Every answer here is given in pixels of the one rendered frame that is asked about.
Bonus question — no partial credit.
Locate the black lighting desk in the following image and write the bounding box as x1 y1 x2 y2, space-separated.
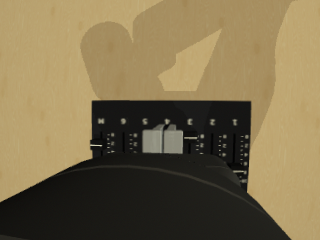
90 100 251 192

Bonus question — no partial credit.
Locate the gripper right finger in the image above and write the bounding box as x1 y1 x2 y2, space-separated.
163 124 183 154

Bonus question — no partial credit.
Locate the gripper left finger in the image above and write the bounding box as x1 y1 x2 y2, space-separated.
142 124 167 153

